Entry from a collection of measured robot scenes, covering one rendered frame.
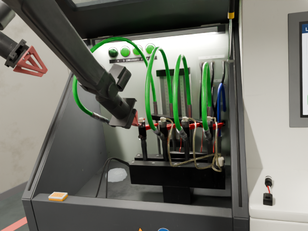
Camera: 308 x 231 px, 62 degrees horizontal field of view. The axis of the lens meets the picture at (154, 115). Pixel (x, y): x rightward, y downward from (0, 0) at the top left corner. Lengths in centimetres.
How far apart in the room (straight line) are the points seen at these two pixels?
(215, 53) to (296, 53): 34
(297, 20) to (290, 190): 50
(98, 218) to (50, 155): 30
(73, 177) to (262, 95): 78
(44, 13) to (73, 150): 73
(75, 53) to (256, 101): 58
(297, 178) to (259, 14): 51
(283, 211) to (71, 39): 61
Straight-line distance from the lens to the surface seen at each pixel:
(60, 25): 50
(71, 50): 54
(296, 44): 92
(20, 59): 79
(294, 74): 90
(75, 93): 84
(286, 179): 85
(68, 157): 108
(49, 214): 94
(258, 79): 89
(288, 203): 75
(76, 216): 88
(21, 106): 310
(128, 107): 80
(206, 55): 112
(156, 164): 93
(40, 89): 318
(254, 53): 90
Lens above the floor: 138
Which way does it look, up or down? 15 degrees down
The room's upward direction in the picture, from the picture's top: 5 degrees counter-clockwise
